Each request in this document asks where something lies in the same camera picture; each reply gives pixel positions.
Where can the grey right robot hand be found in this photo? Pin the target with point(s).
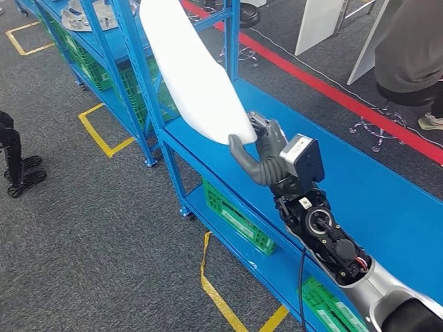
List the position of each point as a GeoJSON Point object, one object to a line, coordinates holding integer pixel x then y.
{"type": "Point", "coordinates": [269, 160]}

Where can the white curved shell part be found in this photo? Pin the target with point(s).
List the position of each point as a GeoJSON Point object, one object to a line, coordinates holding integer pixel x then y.
{"type": "Point", "coordinates": [194, 68]}

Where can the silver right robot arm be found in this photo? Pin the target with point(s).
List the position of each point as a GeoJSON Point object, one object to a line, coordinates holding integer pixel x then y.
{"type": "Point", "coordinates": [325, 238]}

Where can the blue metal shelf rack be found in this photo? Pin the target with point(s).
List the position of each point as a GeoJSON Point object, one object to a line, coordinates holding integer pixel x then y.
{"type": "Point", "coordinates": [363, 206]}
{"type": "Point", "coordinates": [114, 48]}

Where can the grey metal cast part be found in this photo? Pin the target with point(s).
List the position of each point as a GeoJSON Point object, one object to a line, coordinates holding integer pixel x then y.
{"type": "Point", "coordinates": [76, 18]}

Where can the green plastic crate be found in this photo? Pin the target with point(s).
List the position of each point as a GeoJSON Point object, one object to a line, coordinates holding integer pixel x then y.
{"type": "Point", "coordinates": [238, 220]}
{"type": "Point", "coordinates": [321, 307]}
{"type": "Point", "coordinates": [93, 73]}
{"type": "Point", "coordinates": [128, 85]}

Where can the red floor tape line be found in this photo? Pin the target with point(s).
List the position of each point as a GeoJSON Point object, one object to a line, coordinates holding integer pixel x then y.
{"type": "Point", "coordinates": [311, 82]}

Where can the black round stool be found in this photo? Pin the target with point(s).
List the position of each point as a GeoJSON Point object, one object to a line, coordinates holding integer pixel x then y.
{"type": "Point", "coordinates": [408, 97]}
{"type": "Point", "coordinates": [250, 16]}

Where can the white desk panel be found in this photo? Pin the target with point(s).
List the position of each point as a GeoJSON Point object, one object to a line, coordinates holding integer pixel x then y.
{"type": "Point", "coordinates": [318, 27]}
{"type": "Point", "coordinates": [367, 59]}

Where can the seated person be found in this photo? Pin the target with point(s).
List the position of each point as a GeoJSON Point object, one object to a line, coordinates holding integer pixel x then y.
{"type": "Point", "coordinates": [408, 46]}

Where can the standing robot black foot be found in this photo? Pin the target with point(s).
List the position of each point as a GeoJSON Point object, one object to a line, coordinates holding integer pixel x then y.
{"type": "Point", "coordinates": [32, 181]}
{"type": "Point", "coordinates": [29, 161]}

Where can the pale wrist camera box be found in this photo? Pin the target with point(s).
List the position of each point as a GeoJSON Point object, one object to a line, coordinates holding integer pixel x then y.
{"type": "Point", "coordinates": [304, 160]}

